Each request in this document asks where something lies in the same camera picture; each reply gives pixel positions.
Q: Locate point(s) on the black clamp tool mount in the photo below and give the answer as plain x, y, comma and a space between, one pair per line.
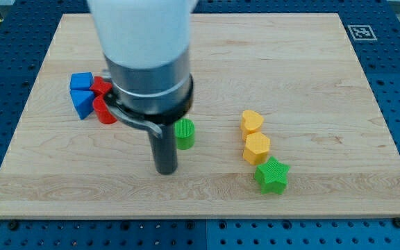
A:
149, 99

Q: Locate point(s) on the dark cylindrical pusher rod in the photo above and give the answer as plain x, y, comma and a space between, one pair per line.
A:
164, 151

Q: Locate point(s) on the green cylinder block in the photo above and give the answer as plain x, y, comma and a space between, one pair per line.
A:
185, 133

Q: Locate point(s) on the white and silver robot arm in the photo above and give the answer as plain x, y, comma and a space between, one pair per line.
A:
146, 45

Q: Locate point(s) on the yellow heart block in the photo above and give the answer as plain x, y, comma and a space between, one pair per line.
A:
251, 122

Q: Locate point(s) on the red crescent block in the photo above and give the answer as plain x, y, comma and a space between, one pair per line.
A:
102, 112

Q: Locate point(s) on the red star block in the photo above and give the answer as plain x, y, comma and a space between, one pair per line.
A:
99, 86

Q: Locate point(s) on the blue triangle block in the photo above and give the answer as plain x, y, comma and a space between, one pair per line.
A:
82, 101

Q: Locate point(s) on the blue cube block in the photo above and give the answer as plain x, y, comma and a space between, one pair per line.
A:
81, 81

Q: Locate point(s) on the yellow hexagon block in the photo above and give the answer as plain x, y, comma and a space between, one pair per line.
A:
256, 149

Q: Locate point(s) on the green star block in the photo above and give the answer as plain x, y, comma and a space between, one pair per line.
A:
272, 176

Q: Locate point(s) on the wooden board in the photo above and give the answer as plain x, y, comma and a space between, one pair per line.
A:
299, 71

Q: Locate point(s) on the white fiducial marker tag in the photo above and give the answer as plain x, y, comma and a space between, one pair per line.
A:
362, 32

